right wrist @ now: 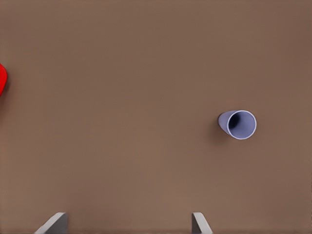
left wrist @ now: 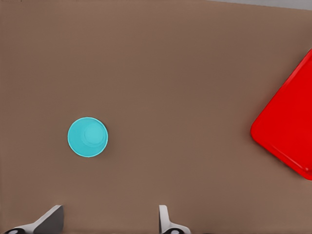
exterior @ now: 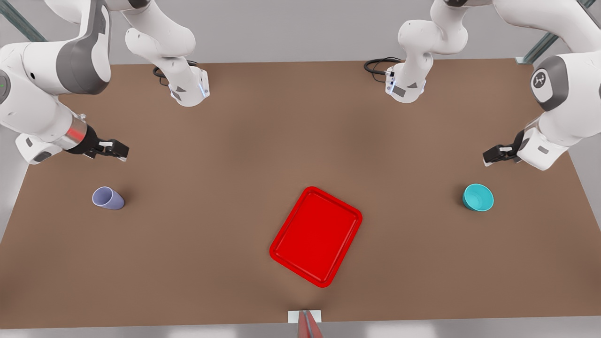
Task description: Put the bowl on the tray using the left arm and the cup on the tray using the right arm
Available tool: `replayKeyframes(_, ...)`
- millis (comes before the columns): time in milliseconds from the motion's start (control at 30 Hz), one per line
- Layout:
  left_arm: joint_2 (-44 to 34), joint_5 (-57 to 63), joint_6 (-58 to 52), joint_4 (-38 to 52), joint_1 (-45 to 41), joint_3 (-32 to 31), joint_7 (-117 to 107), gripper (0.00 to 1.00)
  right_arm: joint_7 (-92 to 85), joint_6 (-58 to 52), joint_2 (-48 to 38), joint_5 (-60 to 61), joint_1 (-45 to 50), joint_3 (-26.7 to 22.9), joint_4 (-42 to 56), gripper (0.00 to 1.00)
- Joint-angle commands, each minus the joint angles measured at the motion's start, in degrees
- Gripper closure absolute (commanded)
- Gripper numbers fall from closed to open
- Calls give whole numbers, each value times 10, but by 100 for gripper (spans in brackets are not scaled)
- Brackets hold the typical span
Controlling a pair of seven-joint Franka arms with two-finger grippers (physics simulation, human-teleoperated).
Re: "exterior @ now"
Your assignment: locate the silver frame post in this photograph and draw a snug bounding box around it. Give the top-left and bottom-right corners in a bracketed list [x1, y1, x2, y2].
[516, 0, 597, 65]
[0, 0, 47, 43]
[288, 310, 324, 338]

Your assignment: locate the lavender cup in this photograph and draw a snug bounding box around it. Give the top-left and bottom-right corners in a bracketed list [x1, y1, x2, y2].
[92, 186, 125, 210]

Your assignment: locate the red tray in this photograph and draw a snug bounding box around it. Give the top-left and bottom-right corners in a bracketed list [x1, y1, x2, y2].
[270, 186, 363, 288]

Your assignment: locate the black cable loop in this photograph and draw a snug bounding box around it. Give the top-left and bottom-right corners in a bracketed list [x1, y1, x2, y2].
[153, 60, 200, 87]
[364, 57, 402, 84]

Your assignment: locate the teal bowl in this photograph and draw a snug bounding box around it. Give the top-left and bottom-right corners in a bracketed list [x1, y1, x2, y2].
[462, 184, 494, 212]

